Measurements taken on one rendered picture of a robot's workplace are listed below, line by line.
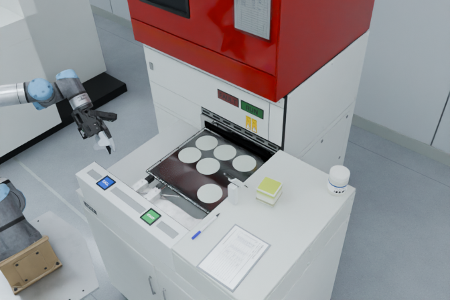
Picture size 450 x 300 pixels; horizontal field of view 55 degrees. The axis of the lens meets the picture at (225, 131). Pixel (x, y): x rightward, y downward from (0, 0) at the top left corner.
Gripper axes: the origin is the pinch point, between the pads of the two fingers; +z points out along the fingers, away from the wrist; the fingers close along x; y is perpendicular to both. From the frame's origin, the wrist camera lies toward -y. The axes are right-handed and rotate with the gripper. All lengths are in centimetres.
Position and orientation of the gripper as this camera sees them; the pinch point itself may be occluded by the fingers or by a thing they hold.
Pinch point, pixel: (112, 149)
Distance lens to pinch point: 177.1
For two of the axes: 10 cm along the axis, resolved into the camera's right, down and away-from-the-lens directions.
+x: 5.3, -2.3, -8.2
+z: 4.7, 8.8, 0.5
